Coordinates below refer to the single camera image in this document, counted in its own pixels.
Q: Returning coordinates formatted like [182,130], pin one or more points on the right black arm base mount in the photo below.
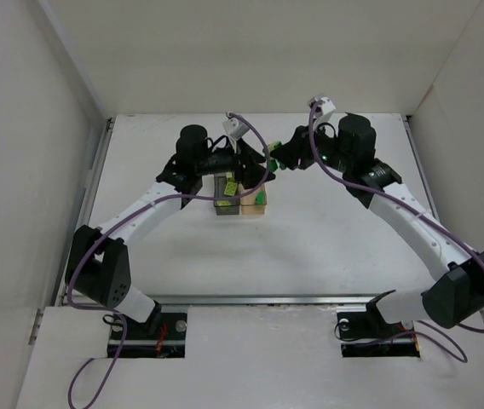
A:
[363,333]

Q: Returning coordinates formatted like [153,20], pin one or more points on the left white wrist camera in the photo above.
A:
[234,129]

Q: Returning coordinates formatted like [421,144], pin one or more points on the lime green 2x3 lego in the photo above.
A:
[230,189]

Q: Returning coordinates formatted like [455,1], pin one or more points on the dark green long lego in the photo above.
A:
[273,165]

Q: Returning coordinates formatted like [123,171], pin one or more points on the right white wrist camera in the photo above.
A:
[322,109]

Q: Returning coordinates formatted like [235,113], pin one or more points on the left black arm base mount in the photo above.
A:
[167,341]

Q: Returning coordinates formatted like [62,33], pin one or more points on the orange transparent container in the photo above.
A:
[248,206]

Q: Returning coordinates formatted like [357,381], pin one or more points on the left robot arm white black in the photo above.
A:
[99,260]

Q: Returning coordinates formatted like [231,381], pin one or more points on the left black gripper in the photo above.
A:
[244,162]

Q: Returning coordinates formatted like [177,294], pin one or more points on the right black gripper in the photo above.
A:
[295,147]

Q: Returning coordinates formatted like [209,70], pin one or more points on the dark green square lego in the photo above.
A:
[260,198]

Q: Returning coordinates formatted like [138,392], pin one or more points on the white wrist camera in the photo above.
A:
[234,129]
[322,109]

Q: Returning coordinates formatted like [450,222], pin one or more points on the aluminium front rail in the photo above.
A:
[262,300]

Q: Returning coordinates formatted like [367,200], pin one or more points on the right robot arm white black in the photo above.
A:
[457,270]

